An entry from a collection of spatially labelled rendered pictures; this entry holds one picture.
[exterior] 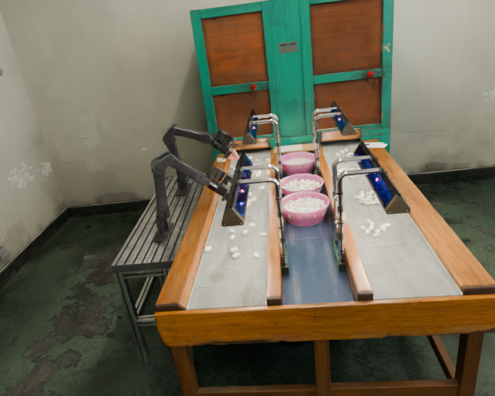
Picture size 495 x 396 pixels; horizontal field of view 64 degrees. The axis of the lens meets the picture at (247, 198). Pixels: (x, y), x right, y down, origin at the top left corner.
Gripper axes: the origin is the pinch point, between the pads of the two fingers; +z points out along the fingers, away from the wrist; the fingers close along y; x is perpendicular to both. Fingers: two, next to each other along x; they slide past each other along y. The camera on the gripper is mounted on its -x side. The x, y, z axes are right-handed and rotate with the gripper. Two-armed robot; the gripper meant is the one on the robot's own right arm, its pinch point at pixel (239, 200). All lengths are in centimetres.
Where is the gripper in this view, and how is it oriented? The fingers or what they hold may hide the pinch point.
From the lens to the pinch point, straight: 226.0
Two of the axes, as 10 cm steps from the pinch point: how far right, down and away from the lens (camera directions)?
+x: -5.4, 7.5, 3.8
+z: 8.4, 5.2, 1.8
